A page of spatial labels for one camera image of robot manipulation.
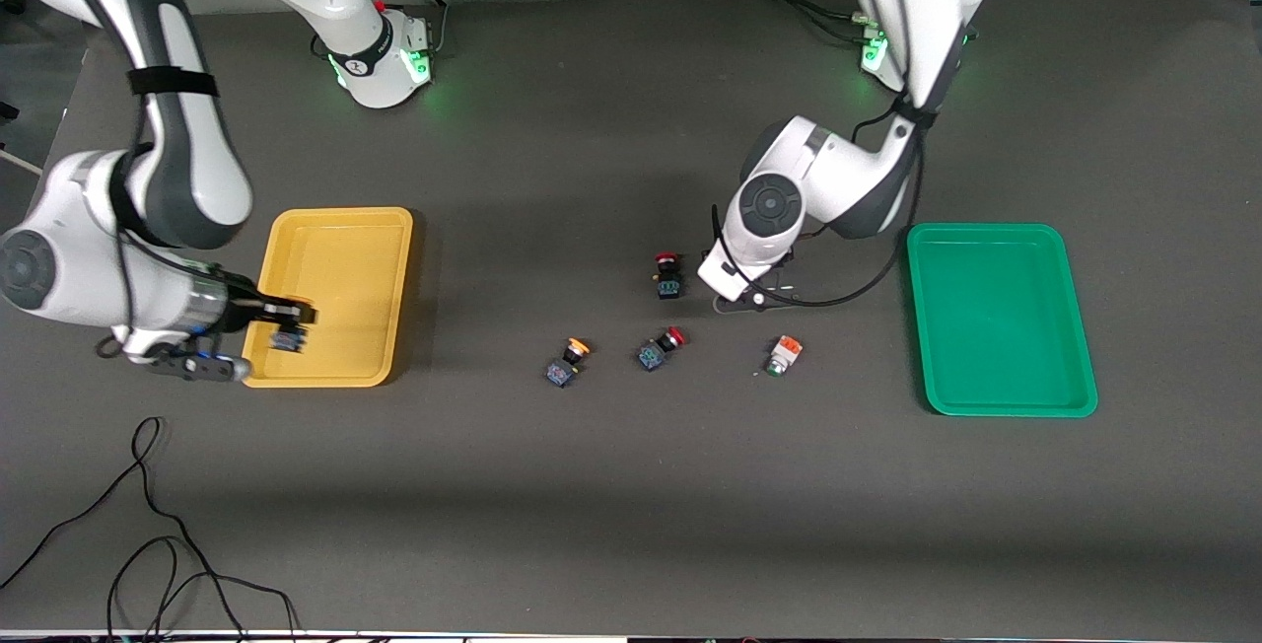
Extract green plastic tray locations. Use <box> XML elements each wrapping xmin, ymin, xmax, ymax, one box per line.
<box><xmin>905</xmin><ymin>222</ymin><xmax>1099</xmax><ymax>419</ymax></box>

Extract left arm black strap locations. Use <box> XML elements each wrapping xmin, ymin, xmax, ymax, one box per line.
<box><xmin>889</xmin><ymin>95</ymin><xmax>941</xmax><ymax>130</ymax></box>

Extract arm black strap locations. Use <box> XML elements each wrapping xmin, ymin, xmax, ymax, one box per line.
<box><xmin>126</xmin><ymin>68</ymin><xmax>221</xmax><ymax>100</ymax></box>
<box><xmin>889</xmin><ymin>95</ymin><xmax>941</xmax><ymax>130</ymax></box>

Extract red push button switch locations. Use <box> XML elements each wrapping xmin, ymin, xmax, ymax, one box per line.
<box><xmin>636</xmin><ymin>326</ymin><xmax>688</xmax><ymax>374</ymax></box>
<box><xmin>652</xmin><ymin>250</ymin><xmax>685</xmax><ymax>301</ymax></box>

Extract yellow push button switch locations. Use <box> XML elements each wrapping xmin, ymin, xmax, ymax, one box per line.
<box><xmin>268</xmin><ymin>296</ymin><xmax>317</xmax><ymax>355</ymax></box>
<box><xmin>545</xmin><ymin>337</ymin><xmax>592</xmax><ymax>390</ymax></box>

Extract right arm black strap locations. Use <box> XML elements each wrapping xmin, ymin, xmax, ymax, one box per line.
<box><xmin>126</xmin><ymin>68</ymin><xmax>221</xmax><ymax>100</ymax></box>

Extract left arm base black cables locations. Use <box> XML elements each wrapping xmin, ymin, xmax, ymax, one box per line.
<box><xmin>743</xmin><ymin>0</ymin><xmax>883</xmax><ymax>45</ymax></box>

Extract left arm wrist black cable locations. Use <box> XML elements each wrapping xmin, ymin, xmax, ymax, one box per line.
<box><xmin>709</xmin><ymin>96</ymin><xmax>930</xmax><ymax>311</ymax></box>

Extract yellow plastic tray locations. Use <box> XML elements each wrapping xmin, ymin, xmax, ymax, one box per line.
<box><xmin>240</xmin><ymin>207</ymin><xmax>415</xmax><ymax>390</ymax></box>

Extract green push button white body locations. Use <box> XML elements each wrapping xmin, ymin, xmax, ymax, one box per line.
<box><xmin>764</xmin><ymin>334</ymin><xmax>805</xmax><ymax>378</ymax></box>

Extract loose black cable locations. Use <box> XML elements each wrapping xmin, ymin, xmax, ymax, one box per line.
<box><xmin>0</xmin><ymin>415</ymin><xmax>299</xmax><ymax>642</ymax></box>

